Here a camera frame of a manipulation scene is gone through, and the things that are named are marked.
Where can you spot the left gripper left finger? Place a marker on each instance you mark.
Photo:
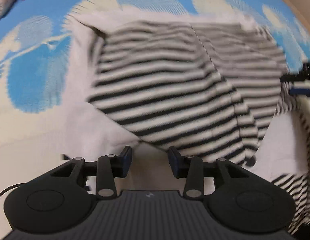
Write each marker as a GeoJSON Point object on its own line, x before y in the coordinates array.
{"type": "Point", "coordinates": [106, 169]}

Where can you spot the blue white patterned bedspread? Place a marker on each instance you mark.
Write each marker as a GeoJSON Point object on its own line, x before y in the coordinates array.
{"type": "Point", "coordinates": [34, 54]}

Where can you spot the black white striped garment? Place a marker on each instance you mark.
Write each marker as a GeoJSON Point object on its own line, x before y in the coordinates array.
{"type": "Point", "coordinates": [210, 87]}

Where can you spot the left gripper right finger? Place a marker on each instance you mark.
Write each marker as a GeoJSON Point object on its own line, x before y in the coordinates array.
{"type": "Point", "coordinates": [193, 169]}

